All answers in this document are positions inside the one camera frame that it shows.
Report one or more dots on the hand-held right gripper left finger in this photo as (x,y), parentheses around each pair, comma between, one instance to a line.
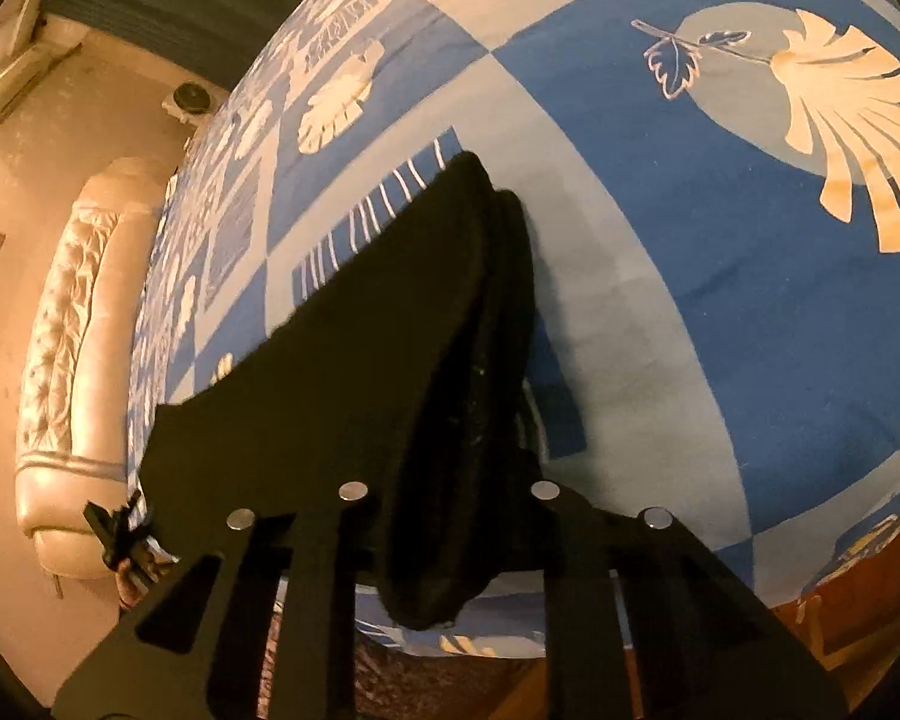
(321,544)

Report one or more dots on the beige tufted leather headboard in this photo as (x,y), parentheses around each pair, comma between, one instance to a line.
(82,360)

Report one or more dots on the dark curtain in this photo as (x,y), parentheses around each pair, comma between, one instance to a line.
(210,7)

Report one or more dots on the blue leaf-print bed sheet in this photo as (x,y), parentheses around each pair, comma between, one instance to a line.
(690,255)

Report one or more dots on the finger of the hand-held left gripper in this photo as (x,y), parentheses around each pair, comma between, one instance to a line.
(118,532)

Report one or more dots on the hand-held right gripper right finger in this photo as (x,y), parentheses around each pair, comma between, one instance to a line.
(570,540)

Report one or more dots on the white wall air conditioner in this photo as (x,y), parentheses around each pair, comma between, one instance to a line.
(22,82)

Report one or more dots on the black pants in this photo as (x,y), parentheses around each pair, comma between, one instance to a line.
(390,360)

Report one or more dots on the round black wall device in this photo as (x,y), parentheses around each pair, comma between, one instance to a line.
(192,97)

